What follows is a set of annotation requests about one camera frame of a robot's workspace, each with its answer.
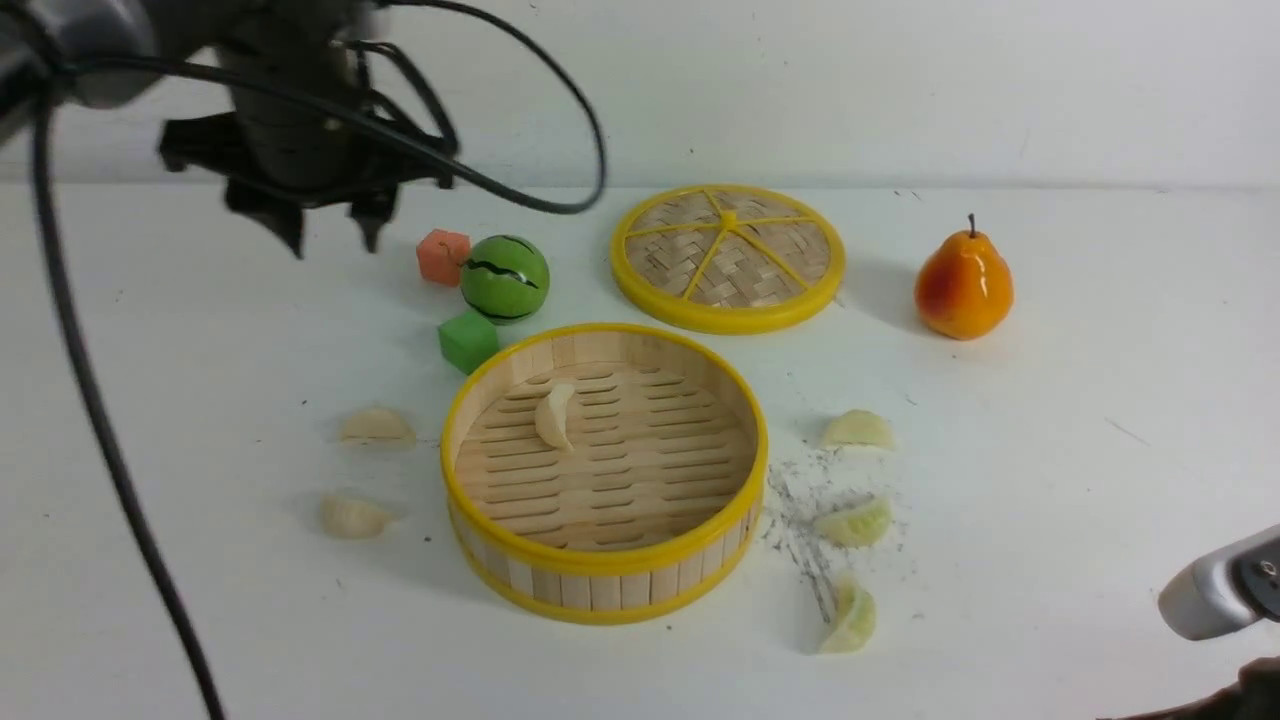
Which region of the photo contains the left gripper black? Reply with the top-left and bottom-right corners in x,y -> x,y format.
157,40 -> 457,260

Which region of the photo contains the white dumpling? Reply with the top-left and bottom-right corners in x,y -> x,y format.
337,405 -> 417,445
319,493 -> 398,541
534,383 -> 575,451

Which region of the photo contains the green dumpling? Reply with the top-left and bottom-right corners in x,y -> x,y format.
812,496 -> 893,550
820,409 -> 897,451
817,577 -> 878,655

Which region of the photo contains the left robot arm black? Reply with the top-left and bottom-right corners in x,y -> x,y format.
3,1 -> 460,254

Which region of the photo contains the woven bamboo steamer lid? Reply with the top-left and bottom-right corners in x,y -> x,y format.
609,184 -> 847,334

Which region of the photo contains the bamboo steamer tray yellow rim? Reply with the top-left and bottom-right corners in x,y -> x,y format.
440,323 -> 769,625

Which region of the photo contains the orange foam cube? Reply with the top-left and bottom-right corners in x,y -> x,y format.
416,228 -> 471,288

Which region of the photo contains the green foam cube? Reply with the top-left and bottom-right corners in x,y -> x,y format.
436,309 -> 500,375

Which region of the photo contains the green toy watermelon ball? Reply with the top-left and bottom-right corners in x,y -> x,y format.
460,234 -> 550,324

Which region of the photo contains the orange toy pear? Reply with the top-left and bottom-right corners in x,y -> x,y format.
914,213 -> 1015,341

